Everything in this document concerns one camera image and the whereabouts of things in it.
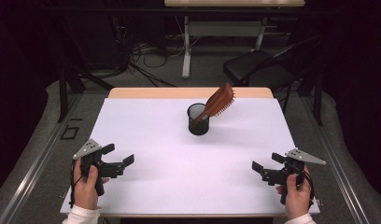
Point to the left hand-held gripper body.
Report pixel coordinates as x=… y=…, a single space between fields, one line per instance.
x=110 y=170

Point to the black folding chair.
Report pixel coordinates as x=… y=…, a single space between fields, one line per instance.
x=251 y=63

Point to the dark curtain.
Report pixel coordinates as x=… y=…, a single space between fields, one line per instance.
x=14 y=93
x=363 y=93

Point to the white-legged desk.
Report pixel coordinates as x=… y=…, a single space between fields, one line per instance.
x=186 y=46

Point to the brown wooden hairbrush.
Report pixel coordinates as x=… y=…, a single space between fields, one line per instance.
x=219 y=99

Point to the person's left hand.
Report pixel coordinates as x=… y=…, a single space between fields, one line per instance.
x=86 y=193

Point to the black metal stand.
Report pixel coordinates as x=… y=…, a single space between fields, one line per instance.
x=63 y=93

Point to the white table mat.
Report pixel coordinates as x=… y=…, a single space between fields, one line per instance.
x=191 y=174

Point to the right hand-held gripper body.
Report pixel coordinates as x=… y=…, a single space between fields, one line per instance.
x=303 y=157

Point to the light wooden table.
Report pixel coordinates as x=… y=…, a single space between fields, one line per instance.
x=163 y=92

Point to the metal floor rail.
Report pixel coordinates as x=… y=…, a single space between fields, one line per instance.
x=335 y=168
x=39 y=158

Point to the black mesh pen cup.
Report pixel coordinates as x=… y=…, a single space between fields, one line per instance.
x=198 y=127

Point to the person's right hand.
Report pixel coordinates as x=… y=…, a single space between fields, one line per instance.
x=299 y=200

